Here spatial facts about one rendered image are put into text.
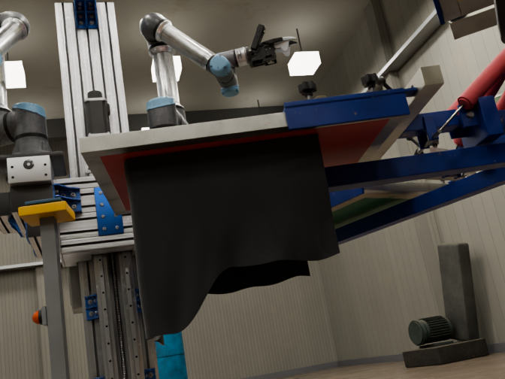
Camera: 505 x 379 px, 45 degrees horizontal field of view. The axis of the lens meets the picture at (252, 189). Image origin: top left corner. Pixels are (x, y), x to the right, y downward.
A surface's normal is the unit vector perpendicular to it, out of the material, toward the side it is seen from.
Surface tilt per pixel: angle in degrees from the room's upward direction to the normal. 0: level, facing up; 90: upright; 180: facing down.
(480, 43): 90
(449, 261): 90
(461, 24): 148
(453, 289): 90
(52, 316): 90
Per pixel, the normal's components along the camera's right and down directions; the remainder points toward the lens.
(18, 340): 0.23, -0.30
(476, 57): -0.96, 0.09
